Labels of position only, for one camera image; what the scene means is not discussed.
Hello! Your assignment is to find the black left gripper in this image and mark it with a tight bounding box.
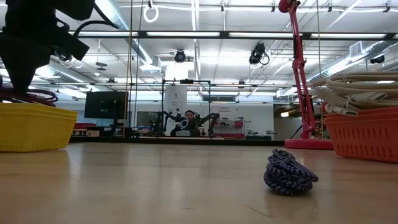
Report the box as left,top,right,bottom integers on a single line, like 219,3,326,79
0,0,66,96

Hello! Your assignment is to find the maroon braided USB cable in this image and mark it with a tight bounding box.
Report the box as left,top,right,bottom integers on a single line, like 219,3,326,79
0,86,59,108

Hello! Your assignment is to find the blue braided USB cable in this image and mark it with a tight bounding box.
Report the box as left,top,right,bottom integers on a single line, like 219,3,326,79
263,148,320,197

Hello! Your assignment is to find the yellow plastic basket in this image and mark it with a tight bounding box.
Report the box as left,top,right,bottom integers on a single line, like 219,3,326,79
0,102,78,153

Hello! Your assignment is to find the black computer monitor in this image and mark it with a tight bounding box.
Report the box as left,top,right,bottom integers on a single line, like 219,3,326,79
83,90,129,119

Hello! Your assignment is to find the person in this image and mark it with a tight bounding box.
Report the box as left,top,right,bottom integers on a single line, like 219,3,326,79
174,109,203,138

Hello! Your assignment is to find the white air vent unit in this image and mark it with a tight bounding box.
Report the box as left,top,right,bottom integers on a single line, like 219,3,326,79
348,40,373,58

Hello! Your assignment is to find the orange plastic basket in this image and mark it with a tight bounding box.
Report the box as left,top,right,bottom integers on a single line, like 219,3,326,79
323,107,398,164

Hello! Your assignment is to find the silver ventilation duct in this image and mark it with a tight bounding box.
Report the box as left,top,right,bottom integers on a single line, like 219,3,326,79
30,55,97,93
93,0,164,74

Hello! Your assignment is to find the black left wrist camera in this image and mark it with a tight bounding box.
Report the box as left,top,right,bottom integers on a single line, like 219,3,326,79
54,26,91,62

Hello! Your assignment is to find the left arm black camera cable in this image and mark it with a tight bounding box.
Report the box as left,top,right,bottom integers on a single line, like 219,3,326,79
73,2,121,37

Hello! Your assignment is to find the yellow hanging cord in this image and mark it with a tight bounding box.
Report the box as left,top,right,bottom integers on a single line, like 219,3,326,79
123,0,134,138

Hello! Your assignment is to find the white hanging cable loop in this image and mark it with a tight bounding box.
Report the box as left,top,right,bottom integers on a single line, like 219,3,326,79
142,4,160,24

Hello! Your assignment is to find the black table edge rail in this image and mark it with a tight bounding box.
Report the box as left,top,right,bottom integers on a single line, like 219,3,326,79
70,136,285,146

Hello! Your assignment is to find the beige hanging cord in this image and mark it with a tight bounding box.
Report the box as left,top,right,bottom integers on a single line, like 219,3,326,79
315,0,325,140

